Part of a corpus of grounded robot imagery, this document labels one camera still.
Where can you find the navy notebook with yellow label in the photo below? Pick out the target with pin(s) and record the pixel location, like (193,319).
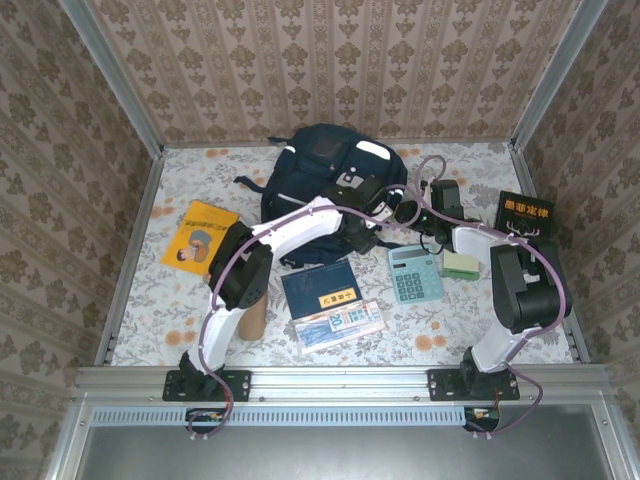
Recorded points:
(310,290)

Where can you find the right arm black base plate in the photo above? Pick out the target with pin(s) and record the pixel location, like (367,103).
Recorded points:
(440,385)

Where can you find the green sticky note pad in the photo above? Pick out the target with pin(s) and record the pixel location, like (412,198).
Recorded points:
(460,265)

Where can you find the navy blue backpack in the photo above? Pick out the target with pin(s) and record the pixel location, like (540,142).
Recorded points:
(310,170)

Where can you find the teal calculator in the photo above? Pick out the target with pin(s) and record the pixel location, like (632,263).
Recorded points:
(415,285)

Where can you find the yellow book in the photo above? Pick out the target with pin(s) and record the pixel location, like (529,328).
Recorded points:
(200,240)

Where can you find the aluminium corner post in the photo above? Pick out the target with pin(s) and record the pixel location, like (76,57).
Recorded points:
(114,75)
(556,75)

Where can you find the brown cork pencil case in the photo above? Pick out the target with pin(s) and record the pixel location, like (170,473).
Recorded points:
(252,325)

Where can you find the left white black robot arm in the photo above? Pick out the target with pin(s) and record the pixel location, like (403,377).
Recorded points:
(300,230)

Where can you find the wide aluminium frame rail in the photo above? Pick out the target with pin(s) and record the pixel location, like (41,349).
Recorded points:
(340,382)

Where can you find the floral patterned table cloth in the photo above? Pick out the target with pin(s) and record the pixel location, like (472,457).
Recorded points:
(150,300)

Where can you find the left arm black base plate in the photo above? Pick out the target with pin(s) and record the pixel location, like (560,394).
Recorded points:
(240,385)

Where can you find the grey metal sheet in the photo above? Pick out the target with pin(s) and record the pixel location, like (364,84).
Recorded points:
(350,455)

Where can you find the black book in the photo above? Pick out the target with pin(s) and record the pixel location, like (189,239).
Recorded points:
(525,212)

